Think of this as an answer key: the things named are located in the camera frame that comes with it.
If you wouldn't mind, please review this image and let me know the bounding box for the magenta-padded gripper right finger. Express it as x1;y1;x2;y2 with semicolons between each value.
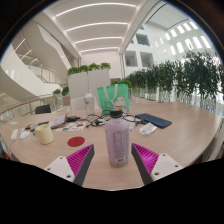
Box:
131;143;184;186

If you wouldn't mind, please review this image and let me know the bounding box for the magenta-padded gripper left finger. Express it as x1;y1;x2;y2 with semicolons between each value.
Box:
43;143;95;187

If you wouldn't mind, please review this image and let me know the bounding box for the purple drink bottle black cap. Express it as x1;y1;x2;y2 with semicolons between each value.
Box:
104;109;131;168

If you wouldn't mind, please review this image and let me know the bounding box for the flat round red coaster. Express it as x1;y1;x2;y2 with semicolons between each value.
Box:
67;136;86;148

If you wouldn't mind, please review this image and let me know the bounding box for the cream yellow mug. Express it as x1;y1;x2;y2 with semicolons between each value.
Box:
34;124;55;146

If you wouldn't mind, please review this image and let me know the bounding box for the white packet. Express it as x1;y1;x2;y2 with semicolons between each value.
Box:
138;122;158;136

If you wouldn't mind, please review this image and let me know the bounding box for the colourful sticker sheet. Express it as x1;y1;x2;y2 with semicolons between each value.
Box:
55;121;87;132

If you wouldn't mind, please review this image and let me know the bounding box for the printed booklet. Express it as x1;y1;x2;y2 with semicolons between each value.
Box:
48;113;69;129

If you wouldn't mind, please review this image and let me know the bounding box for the white computer mouse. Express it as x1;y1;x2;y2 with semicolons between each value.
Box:
19;130;32;140

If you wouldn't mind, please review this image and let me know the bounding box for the black power adapter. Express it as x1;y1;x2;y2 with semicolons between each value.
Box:
65;115;81;123

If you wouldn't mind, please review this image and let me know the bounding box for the white power strip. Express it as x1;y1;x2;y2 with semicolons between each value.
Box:
10;128;19;142

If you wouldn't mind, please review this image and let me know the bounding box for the black chair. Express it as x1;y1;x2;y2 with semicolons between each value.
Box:
34;104;52;115

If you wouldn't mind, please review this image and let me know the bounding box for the white chair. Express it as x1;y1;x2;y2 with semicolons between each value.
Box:
69;96;88;112

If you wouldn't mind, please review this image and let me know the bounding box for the clear shaker bottle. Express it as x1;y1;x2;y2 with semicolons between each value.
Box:
83;89;96;117

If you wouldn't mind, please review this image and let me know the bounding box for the wood-topped glass railing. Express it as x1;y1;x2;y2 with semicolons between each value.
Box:
0;94;68;123

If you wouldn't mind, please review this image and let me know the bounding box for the brown planter with green plant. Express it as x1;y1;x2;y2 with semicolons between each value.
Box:
52;85;71;107

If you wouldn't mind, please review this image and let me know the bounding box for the green tote bag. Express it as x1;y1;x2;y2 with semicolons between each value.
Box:
96;83;130;115

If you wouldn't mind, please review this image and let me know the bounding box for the white cabinet topped with plants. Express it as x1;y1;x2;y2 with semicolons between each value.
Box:
67;62;112;100

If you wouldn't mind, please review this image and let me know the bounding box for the row of green potted trees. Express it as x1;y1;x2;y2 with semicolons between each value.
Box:
126;51;224;111

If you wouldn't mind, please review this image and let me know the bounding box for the group of ceiling light strips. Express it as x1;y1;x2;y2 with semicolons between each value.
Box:
54;2;138;54

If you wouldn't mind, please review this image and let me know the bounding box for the black cable bundle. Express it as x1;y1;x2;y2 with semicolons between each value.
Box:
84;113;143;128

